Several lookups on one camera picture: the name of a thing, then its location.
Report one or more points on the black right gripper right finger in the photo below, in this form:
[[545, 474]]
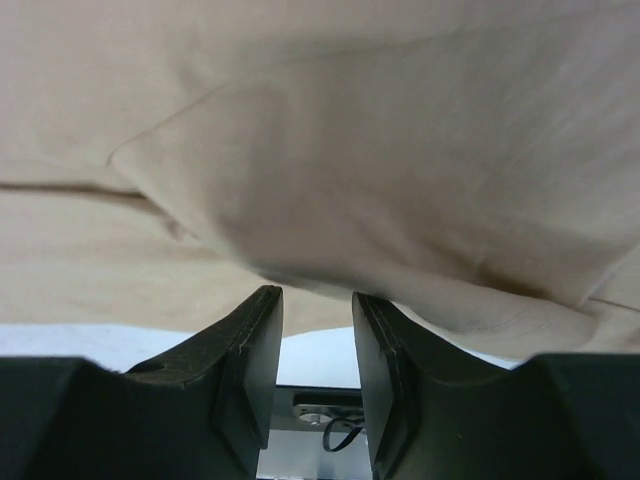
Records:
[[434, 411]]

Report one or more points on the beige t shirt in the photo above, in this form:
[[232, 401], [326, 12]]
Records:
[[476, 162]]

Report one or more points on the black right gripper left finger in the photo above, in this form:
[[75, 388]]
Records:
[[200, 410]]

